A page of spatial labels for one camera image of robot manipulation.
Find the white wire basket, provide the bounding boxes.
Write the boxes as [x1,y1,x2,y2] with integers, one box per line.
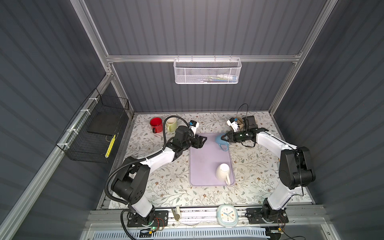
[173,58,242,85]

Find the mint alarm clock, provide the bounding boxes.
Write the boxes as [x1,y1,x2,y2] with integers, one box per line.
[217,205,239,228]

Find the white mug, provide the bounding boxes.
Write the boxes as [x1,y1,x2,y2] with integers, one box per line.
[216,164,231,186]

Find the blue mug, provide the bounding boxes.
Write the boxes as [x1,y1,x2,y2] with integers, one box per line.
[215,135,230,152]

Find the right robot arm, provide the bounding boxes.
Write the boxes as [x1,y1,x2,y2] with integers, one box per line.
[221,115,316,223]

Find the red mug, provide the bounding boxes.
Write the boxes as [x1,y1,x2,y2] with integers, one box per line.
[150,117,163,134]

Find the yellow marker in basket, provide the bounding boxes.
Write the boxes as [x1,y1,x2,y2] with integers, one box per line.
[105,135,116,159]

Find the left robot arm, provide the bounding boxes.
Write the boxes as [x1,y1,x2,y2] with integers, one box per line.
[104,116,207,226]

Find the lavender plastic tray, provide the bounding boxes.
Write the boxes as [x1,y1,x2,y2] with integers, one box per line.
[190,133,235,187]

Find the beige ceramic teapot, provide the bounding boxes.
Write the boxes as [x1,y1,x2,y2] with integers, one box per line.
[236,118,244,125]

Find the light green mug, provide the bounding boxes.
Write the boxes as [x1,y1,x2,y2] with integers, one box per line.
[166,117,178,133]

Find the black wire basket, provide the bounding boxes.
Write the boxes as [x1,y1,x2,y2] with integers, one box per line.
[56,90,130,164]

